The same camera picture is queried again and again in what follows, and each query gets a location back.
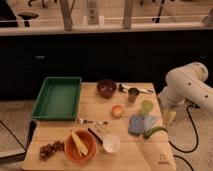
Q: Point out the black handled knife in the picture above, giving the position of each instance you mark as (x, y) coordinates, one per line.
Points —
(95, 135)

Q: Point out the green plastic cup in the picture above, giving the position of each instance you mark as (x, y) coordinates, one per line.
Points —
(146, 107)

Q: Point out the blue sponge cloth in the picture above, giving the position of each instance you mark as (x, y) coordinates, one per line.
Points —
(139, 124)

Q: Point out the metal measuring cup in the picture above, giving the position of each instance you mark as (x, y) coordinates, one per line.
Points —
(132, 94)

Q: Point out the green chili pepper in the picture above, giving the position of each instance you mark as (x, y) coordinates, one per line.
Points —
(153, 130)

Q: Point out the bunch of dark grapes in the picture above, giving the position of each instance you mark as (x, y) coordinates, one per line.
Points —
(48, 150)

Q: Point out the dark red bowl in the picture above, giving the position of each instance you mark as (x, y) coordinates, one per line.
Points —
(106, 88)

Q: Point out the green plastic tray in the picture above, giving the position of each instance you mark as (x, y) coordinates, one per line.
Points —
(58, 99)

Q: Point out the silver fork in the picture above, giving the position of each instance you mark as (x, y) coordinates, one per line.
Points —
(85, 121)

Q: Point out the black office chair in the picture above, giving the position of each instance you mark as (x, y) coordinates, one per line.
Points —
(8, 18)

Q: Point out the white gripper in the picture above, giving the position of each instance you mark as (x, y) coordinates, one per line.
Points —
(168, 116)

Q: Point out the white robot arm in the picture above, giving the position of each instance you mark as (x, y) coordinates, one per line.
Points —
(186, 83)

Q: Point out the white paper cup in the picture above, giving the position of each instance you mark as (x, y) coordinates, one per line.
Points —
(111, 143)

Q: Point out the orange bowl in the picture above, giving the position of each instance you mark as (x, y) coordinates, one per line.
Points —
(71, 151)

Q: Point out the yellow corn cob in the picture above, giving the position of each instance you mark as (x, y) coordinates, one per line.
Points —
(81, 147)

